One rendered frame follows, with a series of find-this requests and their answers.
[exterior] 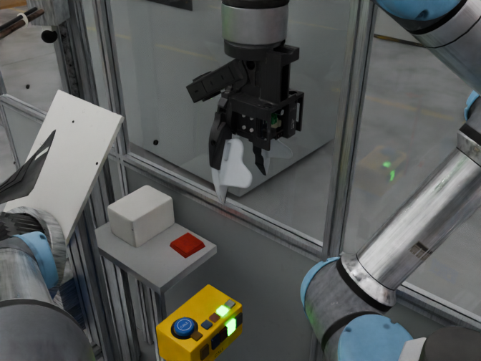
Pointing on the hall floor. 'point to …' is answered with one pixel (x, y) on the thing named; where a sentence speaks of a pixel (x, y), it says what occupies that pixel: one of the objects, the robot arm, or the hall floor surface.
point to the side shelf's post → (157, 309)
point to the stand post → (92, 286)
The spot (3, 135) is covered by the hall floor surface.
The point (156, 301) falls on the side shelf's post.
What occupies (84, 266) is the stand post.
